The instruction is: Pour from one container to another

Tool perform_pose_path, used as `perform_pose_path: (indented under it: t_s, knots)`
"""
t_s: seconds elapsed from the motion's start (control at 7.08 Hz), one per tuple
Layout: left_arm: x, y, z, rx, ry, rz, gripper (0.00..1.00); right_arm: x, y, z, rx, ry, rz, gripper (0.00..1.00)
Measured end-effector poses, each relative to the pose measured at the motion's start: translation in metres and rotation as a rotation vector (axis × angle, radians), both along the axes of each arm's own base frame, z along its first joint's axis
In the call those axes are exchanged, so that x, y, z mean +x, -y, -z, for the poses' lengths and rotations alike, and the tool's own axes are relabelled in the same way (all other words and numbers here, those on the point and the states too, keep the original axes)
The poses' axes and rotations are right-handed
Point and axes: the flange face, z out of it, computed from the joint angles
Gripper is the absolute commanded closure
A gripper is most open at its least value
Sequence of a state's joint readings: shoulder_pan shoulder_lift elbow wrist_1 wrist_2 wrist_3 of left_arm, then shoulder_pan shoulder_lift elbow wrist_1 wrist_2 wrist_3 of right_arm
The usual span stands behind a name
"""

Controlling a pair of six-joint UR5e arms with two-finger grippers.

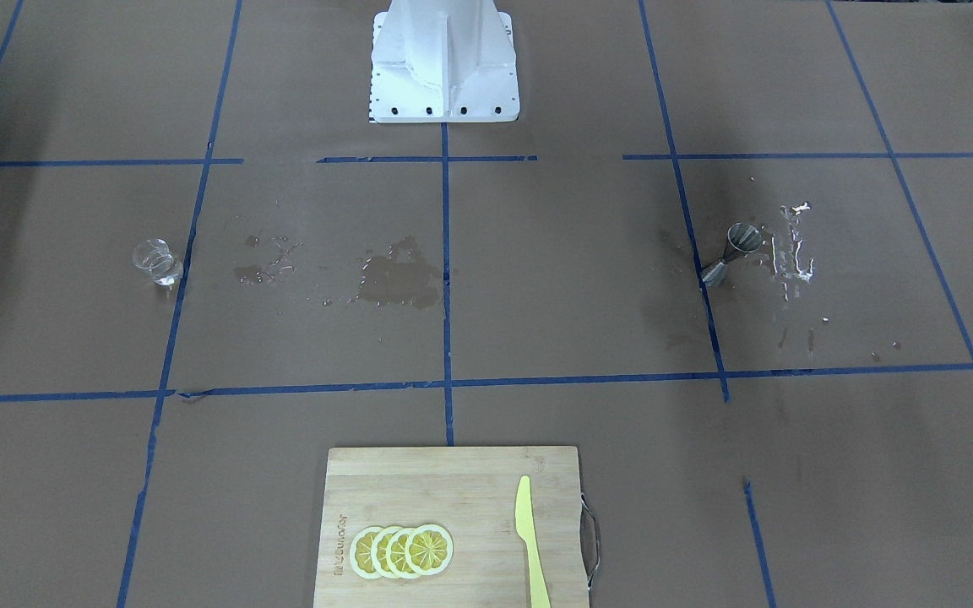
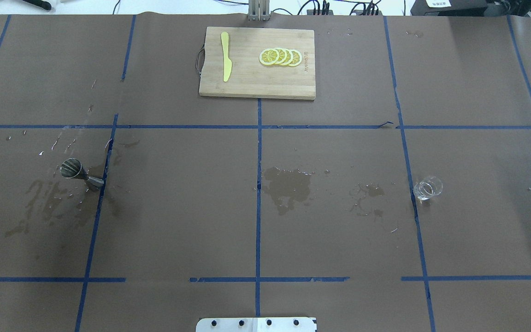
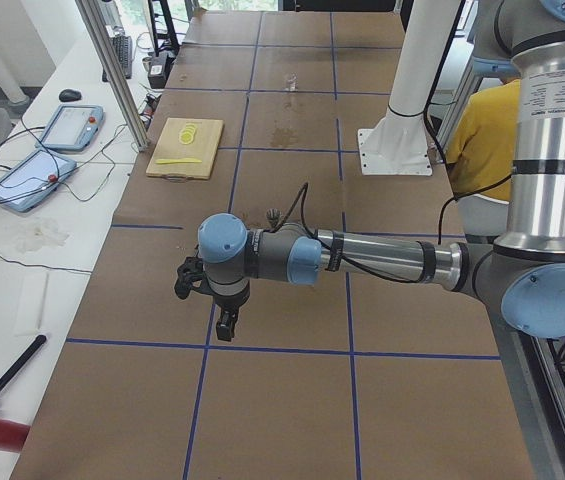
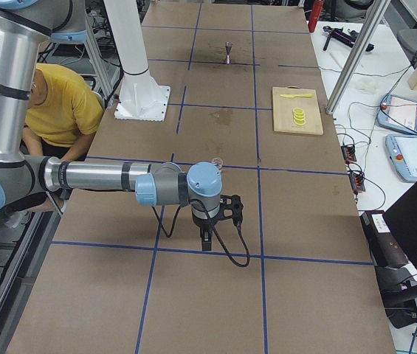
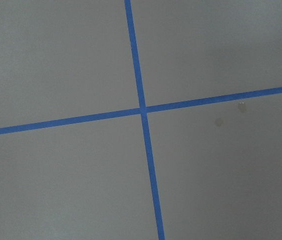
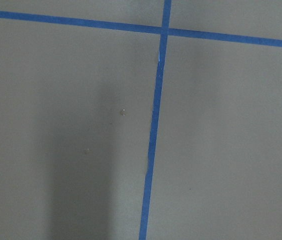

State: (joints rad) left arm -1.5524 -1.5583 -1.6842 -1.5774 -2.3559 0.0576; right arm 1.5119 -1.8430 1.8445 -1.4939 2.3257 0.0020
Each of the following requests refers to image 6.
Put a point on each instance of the crossing blue tape strip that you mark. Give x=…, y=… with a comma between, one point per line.
x=155, y=120

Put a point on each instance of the long blue tape strip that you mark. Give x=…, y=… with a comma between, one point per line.
x=140, y=28

